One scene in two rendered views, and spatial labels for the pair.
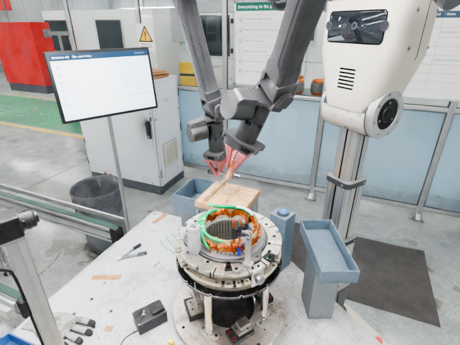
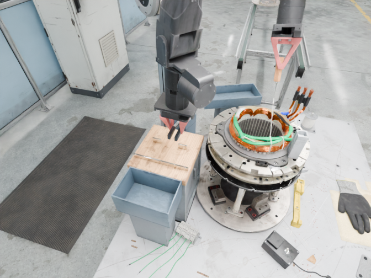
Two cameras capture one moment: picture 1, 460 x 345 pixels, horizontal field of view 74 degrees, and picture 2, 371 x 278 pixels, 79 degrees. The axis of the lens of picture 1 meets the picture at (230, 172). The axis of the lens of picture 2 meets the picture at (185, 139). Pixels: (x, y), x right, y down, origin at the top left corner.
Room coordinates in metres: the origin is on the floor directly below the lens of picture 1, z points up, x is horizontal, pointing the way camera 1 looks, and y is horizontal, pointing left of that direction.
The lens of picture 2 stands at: (1.04, 0.50, 1.60)
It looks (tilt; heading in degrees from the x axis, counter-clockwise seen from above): 45 degrees down; 264
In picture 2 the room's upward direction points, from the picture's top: straight up
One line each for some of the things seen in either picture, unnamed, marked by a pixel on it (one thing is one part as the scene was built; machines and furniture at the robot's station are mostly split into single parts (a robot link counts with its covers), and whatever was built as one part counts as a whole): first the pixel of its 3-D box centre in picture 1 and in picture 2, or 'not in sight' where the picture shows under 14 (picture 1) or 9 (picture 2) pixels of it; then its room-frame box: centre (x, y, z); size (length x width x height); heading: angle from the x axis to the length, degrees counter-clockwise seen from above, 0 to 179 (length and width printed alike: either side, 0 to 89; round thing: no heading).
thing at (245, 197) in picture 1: (228, 198); (168, 151); (1.04, 0.01, 1.05); 0.20 x 0.19 x 0.02; 65
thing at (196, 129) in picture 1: (205, 122); (190, 68); (0.99, 0.08, 1.38); 0.11 x 0.09 x 0.12; 120
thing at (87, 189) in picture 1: (100, 205); not in sight; (2.05, 1.03, 0.39); 0.39 x 0.39 x 0.35
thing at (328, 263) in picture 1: (320, 276); (226, 117); (0.75, -0.30, 0.92); 0.25 x 0.11 x 0.28; 1
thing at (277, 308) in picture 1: (228, 304); (241, 186); (0.75, 0.00, 0.80); 0.39 x 0.39 x 0.01
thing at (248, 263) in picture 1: (248, 248); (293, 108); (0.62, -0.05, 1.15); 0.03 x 0.02 x 0.12; 61
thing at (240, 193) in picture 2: not in sight; (239, 197); (0.81, 0.12, 0.91); 0.02 x 0.02 x 0.21
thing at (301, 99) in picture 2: (240, 230); (301, 98); (0.63, -0.03, 1.21); 0.04 x 0.04 x 0.03; 69
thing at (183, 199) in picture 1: (196, 215); (152, 212); (1.11, 0.15, 0.92); 0.17 x 0.11 x 0.28; 155
